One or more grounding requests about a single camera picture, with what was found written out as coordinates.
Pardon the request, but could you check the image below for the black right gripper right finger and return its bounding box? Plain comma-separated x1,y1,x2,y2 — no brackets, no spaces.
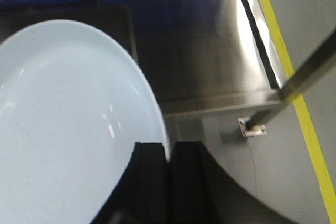
170,142,289,223

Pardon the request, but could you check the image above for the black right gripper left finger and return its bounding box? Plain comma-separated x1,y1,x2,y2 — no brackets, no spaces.
91,142,169,223

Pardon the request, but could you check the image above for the light blue plate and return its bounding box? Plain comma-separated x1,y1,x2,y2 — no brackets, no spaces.
1,19,170,223

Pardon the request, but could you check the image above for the stainless steel shelf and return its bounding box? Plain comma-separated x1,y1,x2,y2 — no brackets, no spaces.
0,0,336,138

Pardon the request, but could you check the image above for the yellow floor tape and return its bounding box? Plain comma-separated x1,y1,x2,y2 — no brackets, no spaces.
260,0,335,223

